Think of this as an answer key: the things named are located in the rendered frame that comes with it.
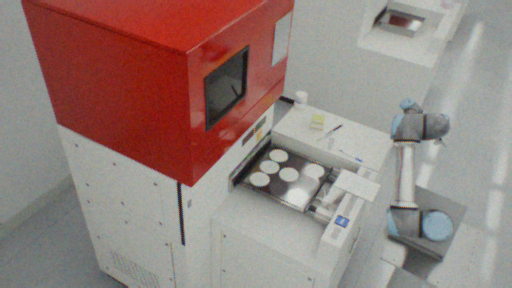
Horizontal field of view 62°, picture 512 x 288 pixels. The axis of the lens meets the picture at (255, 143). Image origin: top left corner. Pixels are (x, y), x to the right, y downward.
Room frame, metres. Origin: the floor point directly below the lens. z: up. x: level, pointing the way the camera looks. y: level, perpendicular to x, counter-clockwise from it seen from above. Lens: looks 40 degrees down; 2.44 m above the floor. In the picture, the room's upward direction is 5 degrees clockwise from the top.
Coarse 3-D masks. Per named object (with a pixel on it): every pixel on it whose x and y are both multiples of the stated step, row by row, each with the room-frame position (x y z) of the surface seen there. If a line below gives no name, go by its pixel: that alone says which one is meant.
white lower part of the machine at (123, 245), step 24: (96, 216) 1.43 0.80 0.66; (120, 216) 1.34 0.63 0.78; (96, 240) 1.46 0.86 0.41; (120, 240) 1.36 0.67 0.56; (144, 240) 1.28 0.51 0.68; (168, 240) 1.21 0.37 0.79; (192, 240) 1.21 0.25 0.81; (120, 264) 1.38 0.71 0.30; (144, 264) 1.29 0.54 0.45; (168, 264) 1.22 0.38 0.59; (192, 264) 1.20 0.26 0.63
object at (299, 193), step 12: (288, 156) 1.75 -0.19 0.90; (300, 156) 1.76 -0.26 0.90; (300, 168) 1.66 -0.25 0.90; (324, 168) 1.68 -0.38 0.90; (276, 180) 1.56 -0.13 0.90; (300, 180) 1.57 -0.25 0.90; (312, 180) 1.58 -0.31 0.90; (276, 192) 1.47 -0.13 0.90; (288, 192) 1.48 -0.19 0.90; (300, 192) 1.49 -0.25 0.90; (312, 192) 1.49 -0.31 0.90; (300, 204) 1.41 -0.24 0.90
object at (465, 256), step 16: (464, 224) 1.43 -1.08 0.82; (384, 240) 1.29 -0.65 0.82; (464, 240) 1.33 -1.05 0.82; (480, 240) 1.34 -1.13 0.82; (384, 256) 1.20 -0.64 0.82; (400, 256) 1.21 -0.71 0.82; (416, 256) 1.21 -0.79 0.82; (448, 256) 1.23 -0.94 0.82; (464, 256) 1.23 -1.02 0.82; (480, 256) 1.24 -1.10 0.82; (416, 272) 1.13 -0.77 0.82; (432, 272) 1.13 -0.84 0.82; (448, 272) 1.14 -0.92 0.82; (464, 272) 1.15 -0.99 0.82
